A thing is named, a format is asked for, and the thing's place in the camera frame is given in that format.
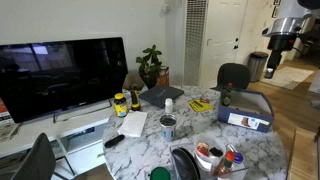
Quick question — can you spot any blue open shoebox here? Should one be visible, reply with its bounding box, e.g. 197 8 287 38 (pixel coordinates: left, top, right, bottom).
217 88 274 133

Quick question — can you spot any clear plastic round container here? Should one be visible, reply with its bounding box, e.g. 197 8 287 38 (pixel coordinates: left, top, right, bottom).
194 135 226 171

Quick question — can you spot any steel trash can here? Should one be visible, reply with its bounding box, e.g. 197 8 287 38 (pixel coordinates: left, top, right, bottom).
248 51 268 82

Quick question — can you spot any clear acrylic tray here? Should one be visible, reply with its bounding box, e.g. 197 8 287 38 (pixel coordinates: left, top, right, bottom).
170 144 248 180

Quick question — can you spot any dark sauce bottle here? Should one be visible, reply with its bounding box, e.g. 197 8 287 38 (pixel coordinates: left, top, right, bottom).
130 84 141 111

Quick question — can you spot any black office chair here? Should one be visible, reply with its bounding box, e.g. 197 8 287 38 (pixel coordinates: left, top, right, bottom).
217 63 251 89

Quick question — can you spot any large black television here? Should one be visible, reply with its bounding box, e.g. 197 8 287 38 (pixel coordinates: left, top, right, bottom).
0 37 128 123

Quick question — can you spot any yellow lid vitamin bottle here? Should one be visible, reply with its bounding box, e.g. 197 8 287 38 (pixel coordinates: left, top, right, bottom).
114 93 129 117

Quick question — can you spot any yellow black card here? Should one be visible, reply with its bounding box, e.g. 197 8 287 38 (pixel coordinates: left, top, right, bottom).
189 97 213 112

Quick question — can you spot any metal tumbler cup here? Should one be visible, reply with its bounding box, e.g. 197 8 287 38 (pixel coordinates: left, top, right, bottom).
160 114 177 141

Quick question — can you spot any beige floor rug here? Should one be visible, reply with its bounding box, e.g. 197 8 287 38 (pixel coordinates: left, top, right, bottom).
261 67 313 90

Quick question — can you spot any black chair foreground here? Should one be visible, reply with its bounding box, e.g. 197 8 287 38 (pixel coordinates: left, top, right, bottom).
10 133 68 180

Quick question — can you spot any small white pill bottle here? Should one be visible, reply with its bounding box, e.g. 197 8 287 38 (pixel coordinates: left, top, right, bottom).
165 98 173 114

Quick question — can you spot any blue cap bottle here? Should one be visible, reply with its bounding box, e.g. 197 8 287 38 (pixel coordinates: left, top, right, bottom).
234 152 243 164

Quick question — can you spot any red cap hot sauce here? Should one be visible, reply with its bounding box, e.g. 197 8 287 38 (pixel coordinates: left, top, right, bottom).
214 151 235 178

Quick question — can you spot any white tv stand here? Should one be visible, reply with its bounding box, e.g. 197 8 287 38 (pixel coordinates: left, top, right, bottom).
0 100 114 176

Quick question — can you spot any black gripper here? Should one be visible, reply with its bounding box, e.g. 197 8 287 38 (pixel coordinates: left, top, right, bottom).
265 35 295 79

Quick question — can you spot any orange patterned box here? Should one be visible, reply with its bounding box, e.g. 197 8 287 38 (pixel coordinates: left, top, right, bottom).
157 66 169 85

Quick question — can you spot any black curved object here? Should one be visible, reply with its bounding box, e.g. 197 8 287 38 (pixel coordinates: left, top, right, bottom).
172 148 200 180

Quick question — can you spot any white folded napkin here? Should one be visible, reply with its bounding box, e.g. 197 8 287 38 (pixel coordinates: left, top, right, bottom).
118 111 148 137

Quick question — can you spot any potted green plant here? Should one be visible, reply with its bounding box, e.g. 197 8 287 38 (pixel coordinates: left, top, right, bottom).
136 45 162 88

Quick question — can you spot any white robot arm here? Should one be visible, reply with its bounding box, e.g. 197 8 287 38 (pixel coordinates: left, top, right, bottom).
262 0 320 79

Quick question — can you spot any black remote control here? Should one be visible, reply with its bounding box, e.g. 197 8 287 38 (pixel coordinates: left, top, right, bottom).
104 135 125 148

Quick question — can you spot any green glass bottle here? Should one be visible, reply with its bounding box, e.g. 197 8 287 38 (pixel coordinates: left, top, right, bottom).
221 83 233 106

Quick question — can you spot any green round lid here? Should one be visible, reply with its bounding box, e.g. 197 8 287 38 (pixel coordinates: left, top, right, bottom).
150 167 171 180

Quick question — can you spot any dark grey notebook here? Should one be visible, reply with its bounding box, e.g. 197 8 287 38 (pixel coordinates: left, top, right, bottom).
139 85 184 108

